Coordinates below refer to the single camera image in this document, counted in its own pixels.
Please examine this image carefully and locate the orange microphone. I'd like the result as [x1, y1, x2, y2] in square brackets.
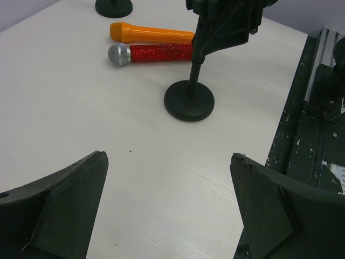
[109, 22, 194, 44]

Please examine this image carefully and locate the black round-base mic stand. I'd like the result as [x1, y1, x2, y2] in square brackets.
[95, 0, 133, 18]

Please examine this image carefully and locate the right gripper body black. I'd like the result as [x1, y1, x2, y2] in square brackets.
[242, 0, 275, 35]

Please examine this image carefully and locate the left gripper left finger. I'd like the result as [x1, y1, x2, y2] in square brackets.
[1, 151, 109, 258]

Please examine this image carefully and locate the black front rail base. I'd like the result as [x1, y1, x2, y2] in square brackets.
[265, 29, 344, 195]

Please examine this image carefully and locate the red microphone silver grille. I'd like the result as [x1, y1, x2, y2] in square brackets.
[108, 42, 193, 66]

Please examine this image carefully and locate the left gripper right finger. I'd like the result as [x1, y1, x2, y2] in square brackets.
[230, 153, 344, 258]

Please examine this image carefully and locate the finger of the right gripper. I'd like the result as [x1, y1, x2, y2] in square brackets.
[185, 1, 250, 56]

